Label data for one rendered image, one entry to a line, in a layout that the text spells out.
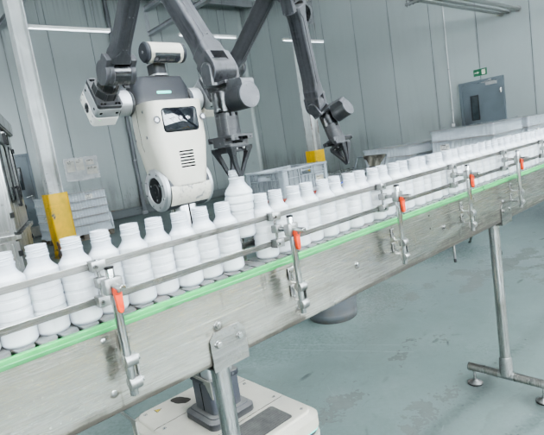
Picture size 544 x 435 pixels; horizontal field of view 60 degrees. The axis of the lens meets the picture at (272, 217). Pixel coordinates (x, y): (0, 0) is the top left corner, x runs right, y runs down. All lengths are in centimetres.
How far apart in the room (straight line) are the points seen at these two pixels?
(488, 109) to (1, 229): 1005
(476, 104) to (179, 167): 1065
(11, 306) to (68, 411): 21
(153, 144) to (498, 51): 1065
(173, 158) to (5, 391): 103
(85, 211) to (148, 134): 898
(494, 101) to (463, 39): 161
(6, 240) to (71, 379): 370
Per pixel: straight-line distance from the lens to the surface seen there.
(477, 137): 770
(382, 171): 158
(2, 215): 464
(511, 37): 1184
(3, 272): 93
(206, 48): 117
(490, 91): 1191
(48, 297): 95
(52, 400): 96
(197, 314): 105
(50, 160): 892
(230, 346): 111
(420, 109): 1274
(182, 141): 175
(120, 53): 157
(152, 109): 172
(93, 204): 1074
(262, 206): 118
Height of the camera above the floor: 127
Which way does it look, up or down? 8 degrees down
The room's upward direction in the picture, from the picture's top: 9 degrees counter-clockwise
